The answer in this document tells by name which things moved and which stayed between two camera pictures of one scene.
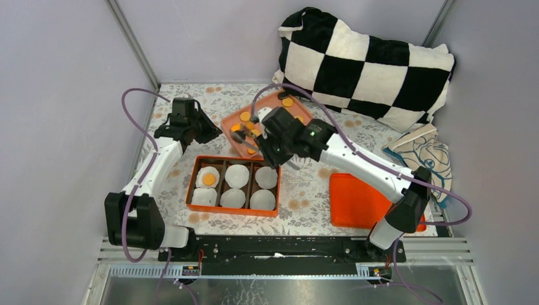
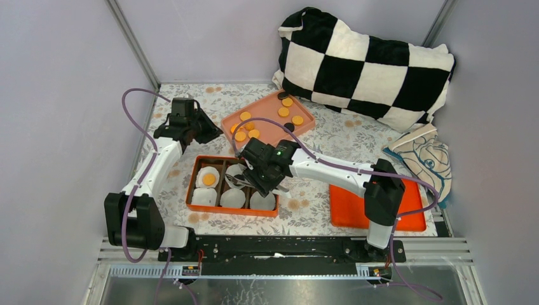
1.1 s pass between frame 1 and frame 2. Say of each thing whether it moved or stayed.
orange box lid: stayed
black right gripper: moved
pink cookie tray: stayed
